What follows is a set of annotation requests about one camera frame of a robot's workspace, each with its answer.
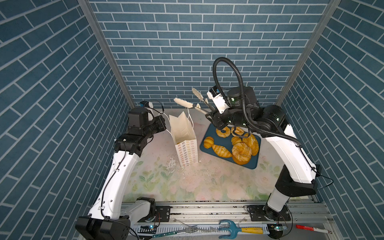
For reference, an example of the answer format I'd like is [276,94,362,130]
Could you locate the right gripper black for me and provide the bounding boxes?
[204,103,252,130]

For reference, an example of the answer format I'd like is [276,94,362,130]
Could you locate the ring-shaped bread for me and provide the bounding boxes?
[216,127,231,138]

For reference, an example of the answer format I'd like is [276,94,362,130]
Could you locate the small striped yellow bun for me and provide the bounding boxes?
[203,137,215,149]

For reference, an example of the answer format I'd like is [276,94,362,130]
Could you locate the white paper bag with pattern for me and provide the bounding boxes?
[165,110,199,168]

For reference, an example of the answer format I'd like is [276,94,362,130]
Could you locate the golden long croissant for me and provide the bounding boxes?
[212,145,233,158]

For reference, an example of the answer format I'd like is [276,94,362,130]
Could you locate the metal tongs white tips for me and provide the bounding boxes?
[174,88,216,114]

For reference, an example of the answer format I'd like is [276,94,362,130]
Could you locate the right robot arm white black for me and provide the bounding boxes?
[206,86,320,220]

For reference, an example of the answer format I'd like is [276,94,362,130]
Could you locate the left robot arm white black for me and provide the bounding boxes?
[75,107,166,240]

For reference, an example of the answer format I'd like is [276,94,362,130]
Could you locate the sesame oval bread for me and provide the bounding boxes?
[243,133,259,156]

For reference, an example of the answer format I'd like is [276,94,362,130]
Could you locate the teal rectangular tray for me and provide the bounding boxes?
[200,124,259,170]

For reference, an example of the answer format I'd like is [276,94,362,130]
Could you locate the pale shell pastry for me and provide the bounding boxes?
[231,127,245,137]

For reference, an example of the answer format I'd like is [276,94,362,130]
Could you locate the large sugared twisted bun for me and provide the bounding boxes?
[232,143,252,165]

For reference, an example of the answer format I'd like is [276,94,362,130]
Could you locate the red white marker pen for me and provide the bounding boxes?
[296,225,332,234]

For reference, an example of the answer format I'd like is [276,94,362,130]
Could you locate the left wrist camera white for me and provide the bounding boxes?
[140,101,154,110]

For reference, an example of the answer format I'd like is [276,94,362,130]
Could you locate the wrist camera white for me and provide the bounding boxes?
[207,86,230,114]
[140,101,154,110]

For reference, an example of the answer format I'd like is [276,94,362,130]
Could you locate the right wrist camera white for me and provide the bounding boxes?
[207,86,230,114]

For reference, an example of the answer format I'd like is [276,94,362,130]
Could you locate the black corrugated cable hose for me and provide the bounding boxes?
[212,56,302,146]

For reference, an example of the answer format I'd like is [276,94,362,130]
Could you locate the teal garden fork yellow handle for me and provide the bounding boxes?
[218,220,264,240]

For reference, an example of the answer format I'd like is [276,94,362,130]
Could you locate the metal fork green handle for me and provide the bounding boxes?
[152,226,198,239]

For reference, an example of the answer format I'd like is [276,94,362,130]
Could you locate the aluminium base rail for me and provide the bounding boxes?
[119,200,331,226]

